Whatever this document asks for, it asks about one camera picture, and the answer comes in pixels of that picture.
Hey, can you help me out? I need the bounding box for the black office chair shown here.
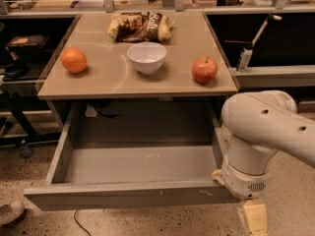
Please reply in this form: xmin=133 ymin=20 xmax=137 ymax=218
xmin=1 ymin=34 xmax=61 ymax=158

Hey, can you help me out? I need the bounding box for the grey top drawer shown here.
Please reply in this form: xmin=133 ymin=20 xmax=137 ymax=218
xmin=25 ymin=101 xmax=234 ymax=210

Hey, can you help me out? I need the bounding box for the orange fruit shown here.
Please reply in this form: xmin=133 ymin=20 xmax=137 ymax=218
xmin=61 ymin=48 xmax=88 ymax=74

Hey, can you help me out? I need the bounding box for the black floor cable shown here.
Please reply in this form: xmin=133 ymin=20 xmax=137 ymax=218
xmin=73 ymin=209 xmax=92 ymax=236

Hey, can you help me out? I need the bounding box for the white rod tool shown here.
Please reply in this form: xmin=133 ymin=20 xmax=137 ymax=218
xmin=252 ymin=14 xmax=283 ymax=47

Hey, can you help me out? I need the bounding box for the white bowl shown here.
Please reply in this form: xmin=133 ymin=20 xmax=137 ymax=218
xmin=127 ymin=42 xmax=166 ymax=75

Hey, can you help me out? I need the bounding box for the grey drawer cabinet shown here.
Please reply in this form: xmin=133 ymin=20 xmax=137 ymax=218
xmin=38 ymin=12 xmax=236 ymax=144

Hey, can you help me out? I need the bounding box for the white shoe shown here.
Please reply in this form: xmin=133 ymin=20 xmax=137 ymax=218
xmin=0 ymin=201 xmax=25 ymax=226

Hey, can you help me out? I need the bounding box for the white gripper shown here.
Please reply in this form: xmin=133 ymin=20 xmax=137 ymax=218
xmin=212 ymin=156 xmax=270 ymax=236

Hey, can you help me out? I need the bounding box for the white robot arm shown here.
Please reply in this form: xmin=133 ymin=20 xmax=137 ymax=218
xmin=213 ymin=90 xmax=315 ymax=236

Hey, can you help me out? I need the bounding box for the brown chip bag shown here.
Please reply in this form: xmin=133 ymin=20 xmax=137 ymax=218
xmin=106 ymin=12 xmax=174 ymax=43

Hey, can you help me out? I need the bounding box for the red apple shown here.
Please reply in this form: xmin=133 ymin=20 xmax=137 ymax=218
xmin=192 ymin=56 xmax=218 ymax=84

